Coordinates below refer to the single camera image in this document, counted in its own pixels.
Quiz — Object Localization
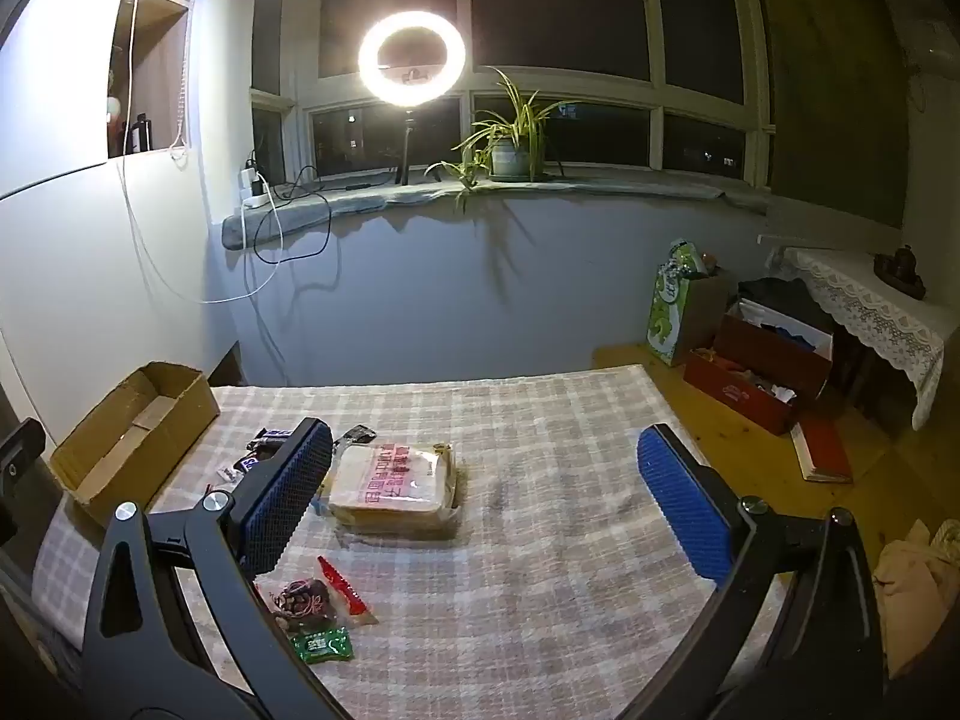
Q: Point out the dark teapot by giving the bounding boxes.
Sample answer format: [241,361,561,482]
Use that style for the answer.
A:
[873,243,928,298]

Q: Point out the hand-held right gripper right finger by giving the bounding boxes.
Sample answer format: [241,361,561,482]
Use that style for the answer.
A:
[636,424,890,720]

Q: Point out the dark clothes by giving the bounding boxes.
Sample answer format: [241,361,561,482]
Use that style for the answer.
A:
[738,277,838,350]

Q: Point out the window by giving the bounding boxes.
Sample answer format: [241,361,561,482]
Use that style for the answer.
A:
[251,0,775,190]

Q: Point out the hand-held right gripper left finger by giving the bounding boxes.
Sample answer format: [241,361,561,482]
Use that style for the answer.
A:
[79,417,335,720]

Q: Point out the black light tripod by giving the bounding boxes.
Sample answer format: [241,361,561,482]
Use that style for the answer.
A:
[393,67,427,185]

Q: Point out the grey windowsill cloth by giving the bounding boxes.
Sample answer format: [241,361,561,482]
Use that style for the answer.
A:
[223,175,770,253]

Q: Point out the potted spider plant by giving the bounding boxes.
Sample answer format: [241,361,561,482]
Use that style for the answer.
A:
[426,66,580,215]

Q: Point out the white cabinet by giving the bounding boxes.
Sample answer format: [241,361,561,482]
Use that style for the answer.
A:
[0,0,215,466]

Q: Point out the white power strip with chargers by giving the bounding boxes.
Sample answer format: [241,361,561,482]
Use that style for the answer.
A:
[239,156,275,209]

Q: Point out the green paper bag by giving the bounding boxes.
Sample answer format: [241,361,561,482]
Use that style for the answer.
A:
[647,238,740,368]

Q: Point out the white cable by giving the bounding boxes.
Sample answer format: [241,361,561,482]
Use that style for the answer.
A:
[118,0,284,305]

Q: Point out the wooden shelf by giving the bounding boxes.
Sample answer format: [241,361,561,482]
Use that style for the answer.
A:
[109,0,193,161]

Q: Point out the red book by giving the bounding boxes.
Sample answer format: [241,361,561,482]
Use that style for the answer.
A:
[790,415,855,485]

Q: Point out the brown cardboard box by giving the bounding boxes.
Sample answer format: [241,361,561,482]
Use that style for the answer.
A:
[49,361,222,526]

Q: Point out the beige cloth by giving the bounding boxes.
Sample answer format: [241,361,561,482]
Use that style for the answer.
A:
[873,517,960,680]

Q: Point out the ring light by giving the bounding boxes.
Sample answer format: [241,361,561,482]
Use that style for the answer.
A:
[358,10,467,99]

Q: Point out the red dried fruit packet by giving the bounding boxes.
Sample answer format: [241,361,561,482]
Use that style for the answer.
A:
[255,555,377,635]

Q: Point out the green candy packet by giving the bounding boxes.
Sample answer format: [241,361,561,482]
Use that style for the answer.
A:
[290,625,354,665]

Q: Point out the sliced bread packet pink print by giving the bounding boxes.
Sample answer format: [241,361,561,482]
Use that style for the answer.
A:
[319,441,462,537]

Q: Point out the black cable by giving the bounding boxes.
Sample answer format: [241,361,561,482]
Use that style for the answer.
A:
[251,163,398,265]

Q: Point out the table with lace cloth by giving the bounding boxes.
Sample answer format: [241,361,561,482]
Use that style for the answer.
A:
[764,245,950,433]

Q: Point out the red cardboard box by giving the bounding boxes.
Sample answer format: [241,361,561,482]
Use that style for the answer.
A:
[682,300,835,437]

